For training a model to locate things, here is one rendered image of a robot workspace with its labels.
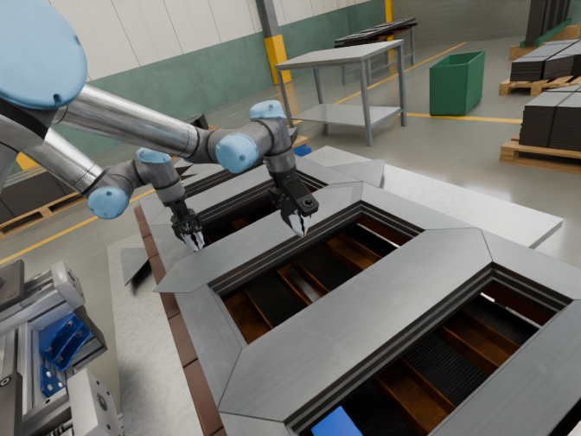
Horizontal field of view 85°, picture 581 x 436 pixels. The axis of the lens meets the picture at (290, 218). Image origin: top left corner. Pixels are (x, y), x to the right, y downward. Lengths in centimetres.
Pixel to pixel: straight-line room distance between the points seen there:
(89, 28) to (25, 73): 756
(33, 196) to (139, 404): 439
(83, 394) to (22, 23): 53
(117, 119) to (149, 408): 72
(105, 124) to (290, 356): 54
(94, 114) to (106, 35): 740
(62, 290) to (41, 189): 420
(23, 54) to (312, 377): 61
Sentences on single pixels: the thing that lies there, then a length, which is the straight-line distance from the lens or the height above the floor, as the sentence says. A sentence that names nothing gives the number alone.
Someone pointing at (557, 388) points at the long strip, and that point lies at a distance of 68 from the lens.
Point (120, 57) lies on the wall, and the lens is 800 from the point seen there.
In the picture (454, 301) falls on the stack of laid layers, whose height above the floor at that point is 85.
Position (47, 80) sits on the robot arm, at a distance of 42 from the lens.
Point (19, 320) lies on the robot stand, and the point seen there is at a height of 96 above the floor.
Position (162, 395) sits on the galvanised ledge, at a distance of 102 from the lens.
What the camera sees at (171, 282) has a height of 87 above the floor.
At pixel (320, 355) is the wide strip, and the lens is 68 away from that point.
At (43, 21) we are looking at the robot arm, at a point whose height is 148.
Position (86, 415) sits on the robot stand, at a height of 99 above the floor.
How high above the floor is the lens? 143
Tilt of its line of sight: 31 degrees down
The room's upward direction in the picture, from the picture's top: 16 degrees counter-clockwise
